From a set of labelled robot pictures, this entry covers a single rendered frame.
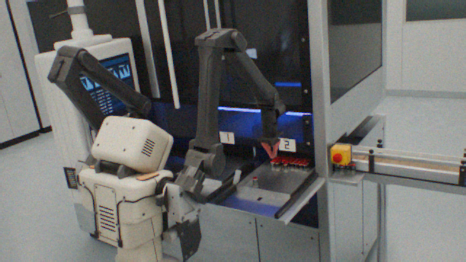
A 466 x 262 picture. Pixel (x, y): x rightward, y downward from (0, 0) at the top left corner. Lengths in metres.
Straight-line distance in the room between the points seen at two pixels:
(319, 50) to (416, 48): 4.69
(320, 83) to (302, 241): 0.83
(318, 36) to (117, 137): 0.91
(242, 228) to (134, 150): 1.22
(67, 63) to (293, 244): 1.42
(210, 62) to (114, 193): 0.48
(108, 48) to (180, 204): 1.18
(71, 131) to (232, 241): 1.06
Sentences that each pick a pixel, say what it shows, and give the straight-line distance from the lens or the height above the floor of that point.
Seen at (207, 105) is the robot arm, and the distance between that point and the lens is 1.24.
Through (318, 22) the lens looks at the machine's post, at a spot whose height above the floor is 1.57.
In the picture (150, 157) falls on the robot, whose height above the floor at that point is 1.28.
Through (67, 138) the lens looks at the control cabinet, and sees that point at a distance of 2.10.
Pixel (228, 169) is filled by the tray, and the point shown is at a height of 0.88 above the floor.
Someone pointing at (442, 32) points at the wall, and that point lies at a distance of 6.33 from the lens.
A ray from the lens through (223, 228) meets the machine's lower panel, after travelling 2.43.
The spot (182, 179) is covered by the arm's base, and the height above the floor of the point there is 1.23.
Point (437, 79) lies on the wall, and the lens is 6.45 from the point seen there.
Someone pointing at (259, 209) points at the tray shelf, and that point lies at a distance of 1.72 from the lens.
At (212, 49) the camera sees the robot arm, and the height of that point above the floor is 1.57.
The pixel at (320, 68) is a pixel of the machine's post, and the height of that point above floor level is 1.38.
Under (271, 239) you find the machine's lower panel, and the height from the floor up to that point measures 0.47.
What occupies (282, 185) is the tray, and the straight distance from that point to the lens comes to 1.89.
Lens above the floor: 1.73
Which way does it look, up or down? 19 degrees down
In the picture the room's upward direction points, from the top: 7 degrees counter-clockwise
